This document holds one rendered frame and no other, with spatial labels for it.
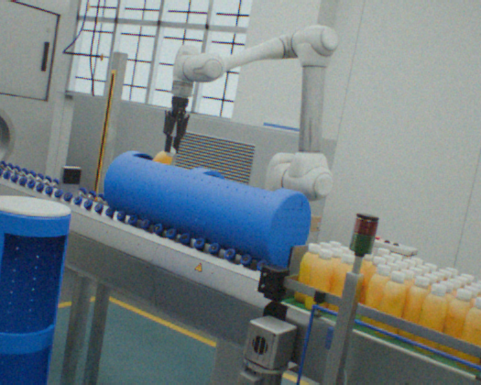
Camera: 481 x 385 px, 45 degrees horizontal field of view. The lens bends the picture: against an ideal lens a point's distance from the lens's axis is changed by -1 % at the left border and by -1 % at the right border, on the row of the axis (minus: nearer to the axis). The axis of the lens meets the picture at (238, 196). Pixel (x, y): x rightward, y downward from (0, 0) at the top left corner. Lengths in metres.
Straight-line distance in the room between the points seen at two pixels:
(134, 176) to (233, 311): 0.71
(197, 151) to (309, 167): 1.74
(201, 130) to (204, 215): 2.04
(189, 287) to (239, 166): 1.81
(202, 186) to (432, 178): 2.81
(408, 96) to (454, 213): 0.98
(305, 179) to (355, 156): 2.45
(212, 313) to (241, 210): 0.42
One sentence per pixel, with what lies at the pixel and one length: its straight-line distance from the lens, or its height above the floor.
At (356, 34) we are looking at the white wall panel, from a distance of 5.09.
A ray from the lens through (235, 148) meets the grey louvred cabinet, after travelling 3.97.
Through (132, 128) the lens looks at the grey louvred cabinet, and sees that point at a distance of 4.57.
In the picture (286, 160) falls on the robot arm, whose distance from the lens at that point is 2.70.
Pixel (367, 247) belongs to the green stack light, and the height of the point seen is 1.18.
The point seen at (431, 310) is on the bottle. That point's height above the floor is 1.03.
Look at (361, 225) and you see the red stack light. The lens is 1.54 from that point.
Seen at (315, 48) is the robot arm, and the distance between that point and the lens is 2.55.
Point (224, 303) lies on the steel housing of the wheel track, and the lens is 2.15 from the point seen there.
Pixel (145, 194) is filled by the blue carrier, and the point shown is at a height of 1.09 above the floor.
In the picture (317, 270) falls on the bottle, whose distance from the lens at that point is 1.85.
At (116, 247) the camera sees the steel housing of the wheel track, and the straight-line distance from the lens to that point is 2.50.
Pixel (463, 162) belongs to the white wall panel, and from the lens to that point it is 4.69.
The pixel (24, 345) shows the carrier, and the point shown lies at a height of 0.58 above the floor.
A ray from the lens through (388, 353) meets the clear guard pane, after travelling 1.69.
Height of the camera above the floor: 1.43
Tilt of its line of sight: 7 degrees down
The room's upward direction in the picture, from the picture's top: 10 degrees clockwise
